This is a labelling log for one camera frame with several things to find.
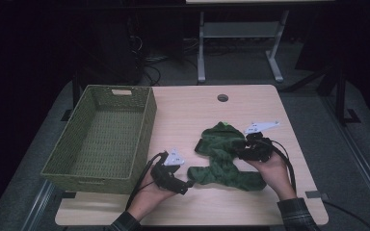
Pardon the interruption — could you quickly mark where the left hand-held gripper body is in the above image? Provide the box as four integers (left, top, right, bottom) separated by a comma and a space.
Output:
150, 147, 187, 193

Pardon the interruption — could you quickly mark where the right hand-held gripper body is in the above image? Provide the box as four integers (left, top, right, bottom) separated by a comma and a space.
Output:
244, 120, 280, 163

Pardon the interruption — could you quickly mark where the green fleece garment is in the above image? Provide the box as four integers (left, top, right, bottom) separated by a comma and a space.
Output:
186, 120, 268, 193

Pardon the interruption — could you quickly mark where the green woven basket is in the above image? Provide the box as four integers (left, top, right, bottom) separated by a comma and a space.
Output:
40, 84, 158, 195

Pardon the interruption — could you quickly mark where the person's left hand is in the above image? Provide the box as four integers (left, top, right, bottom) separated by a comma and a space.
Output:
126, 181, 177, 222

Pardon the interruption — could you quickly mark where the person's right hand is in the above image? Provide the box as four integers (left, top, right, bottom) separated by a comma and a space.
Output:
249, 152, 298, 202

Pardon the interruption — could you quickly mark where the grey tape piece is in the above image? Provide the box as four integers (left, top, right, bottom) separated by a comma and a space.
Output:
304, 191, 330, 201

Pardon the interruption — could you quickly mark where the black metal stand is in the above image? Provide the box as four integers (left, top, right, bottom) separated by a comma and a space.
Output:
283, 64, 362, 126

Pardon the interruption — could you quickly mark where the grey metal-legged desk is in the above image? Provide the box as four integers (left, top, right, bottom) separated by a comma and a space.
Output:
185, 0, 335, 84

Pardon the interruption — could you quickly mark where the dark box-shaped cabinet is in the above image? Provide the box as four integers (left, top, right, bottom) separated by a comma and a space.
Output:
76, 13, 143, 86

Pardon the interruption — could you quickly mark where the left hand-held gripper black cable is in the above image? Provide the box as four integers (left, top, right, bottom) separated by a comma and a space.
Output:
124, 151, 170, 211

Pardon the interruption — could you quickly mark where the hand-held gripper black cable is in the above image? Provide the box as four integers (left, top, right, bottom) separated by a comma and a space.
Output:
124, 151, 170, 211
263, 136, 370, 231

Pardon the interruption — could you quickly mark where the right hand-held gripper black cable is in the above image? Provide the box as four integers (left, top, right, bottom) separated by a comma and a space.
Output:
263, 136, 370, 231

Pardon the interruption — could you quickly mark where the metal floor rail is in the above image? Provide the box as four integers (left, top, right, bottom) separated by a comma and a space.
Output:
20, 179, 57, 231
321, 95, 370, 222

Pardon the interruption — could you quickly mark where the bundle of floor cables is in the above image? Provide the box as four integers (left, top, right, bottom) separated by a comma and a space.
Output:
126, 18, 200, 86

